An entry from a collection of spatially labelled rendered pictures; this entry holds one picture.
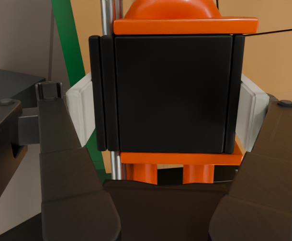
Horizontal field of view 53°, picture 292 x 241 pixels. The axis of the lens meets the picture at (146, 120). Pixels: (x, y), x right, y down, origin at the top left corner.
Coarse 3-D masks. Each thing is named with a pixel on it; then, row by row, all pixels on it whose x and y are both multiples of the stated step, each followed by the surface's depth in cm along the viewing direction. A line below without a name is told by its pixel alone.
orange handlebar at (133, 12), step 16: (144, 0) 16; (160, 0) 16; (176, 0) 16; (192, 0) 16; (208, 0) 16; (128, 16) 16; (144, 16) 16; (160, 16) 16; (176, 16) 16; (192, 16) 16; (208, 16) 16; (128, 176) 20; (144, 176) 20; (192, 176) 20; (208, 176) 19
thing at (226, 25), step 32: (128, 32) 15; (160, 32) 15; (192, 32) 15; (224, 32) 15; (256, 32) 15; (128, 64) 16; (160, 64) 15; (192, 64) 15; (224, 64) 15; (128, 96) 16; (160, 96) 16; (192, 96) 16; (224, 96) 16; (128, 128) 17; (160, 128) 17; (192, 128) 17; (224, 128) 17; (128, 160) 18; (160, 160) 18; (192, 160) 17; (224, 160) 17
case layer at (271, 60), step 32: (96, 0) 79; (128, 0) 79; (224, 0) 77; (256, 0) 77; (288, 0) 76; (96, 32) 82; (288, 32) 79; (256, 64) 83; (288, 64) 82; (288, 96) 85
